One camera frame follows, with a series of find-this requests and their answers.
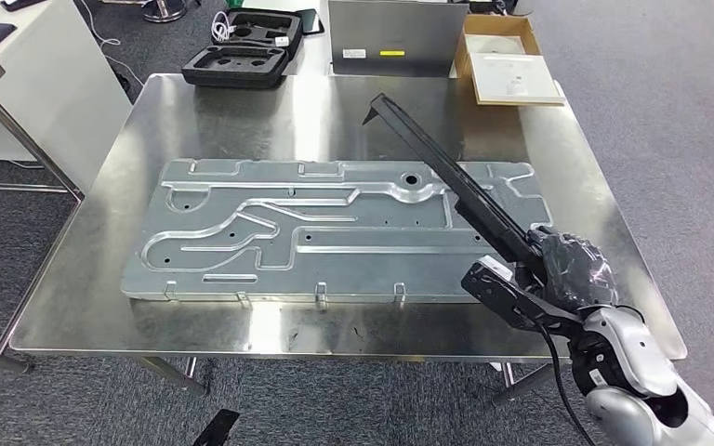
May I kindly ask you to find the white flat board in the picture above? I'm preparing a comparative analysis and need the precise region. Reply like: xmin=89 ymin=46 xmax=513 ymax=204
xmin=469 ymin=52 xmax=564 ymax=105

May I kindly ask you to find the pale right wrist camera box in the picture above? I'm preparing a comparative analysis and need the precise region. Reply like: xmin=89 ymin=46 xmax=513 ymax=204
xmin=477 ymin=255 xmax=515 ymax=282

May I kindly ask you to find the coiled white cable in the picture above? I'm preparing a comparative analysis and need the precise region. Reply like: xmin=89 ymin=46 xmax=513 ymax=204
xmin=210 ymin=10 xmax=236 ymax=43

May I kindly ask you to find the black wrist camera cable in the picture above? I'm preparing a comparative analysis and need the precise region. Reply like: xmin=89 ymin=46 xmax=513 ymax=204
xmin=532 ymin=320 xmax=599 ymax=446

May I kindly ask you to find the white cabinet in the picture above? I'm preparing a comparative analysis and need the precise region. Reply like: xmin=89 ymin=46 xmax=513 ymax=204
xmin=0 ymin=0 xmax=135 ymax=193

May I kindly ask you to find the brown cardboard box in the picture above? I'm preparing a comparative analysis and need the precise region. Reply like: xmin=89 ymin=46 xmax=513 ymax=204
xmin=454 ymin=13 xmax=566 ymax=107

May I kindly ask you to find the thin white cable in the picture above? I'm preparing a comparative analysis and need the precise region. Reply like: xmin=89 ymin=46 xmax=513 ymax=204
xmin=79 ymin=0 xmax=146 ymax=87

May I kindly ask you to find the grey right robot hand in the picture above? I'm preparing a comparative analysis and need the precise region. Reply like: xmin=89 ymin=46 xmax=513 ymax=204
xmin=515 ymin=226 xmax=620 ymax=315

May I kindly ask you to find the black foam-lined case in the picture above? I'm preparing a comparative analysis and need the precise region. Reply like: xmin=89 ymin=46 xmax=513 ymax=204
xmin=181 ymin=7 xmax=306 ymax=89

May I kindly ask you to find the stainless steel workbench table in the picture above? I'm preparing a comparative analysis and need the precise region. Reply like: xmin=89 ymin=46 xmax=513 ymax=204
xmin=8 ymin=73 xmax=689 ymax=408

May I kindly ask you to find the chrome stool base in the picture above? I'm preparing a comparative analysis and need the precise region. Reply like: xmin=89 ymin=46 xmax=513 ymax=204
xmin=141 ymin=0 xmax=189 ymax=24

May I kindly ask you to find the black phone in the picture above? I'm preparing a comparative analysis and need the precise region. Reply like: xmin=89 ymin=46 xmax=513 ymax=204
xmin=297 ymin=7 xmax=326 ymax=36

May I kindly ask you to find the stamped grey metal panel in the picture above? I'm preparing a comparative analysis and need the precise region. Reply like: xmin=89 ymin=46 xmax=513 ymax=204
xmin=121 ymin=158 xmax=555 ymax=308

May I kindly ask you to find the black right wrist camera bracket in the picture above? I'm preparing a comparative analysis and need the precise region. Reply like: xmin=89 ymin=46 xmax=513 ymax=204
xmin=460 ymin=261 xmax=586 ymax=340

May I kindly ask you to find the long black plastic part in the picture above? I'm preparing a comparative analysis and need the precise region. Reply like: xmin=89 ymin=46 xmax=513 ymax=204
xmin=362 ymin=93 xmax=546 ymax=275

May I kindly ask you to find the grey laptop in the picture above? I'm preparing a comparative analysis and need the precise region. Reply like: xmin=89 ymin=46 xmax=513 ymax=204
xmin=327 ymin=0 xmax=470 ymax=78

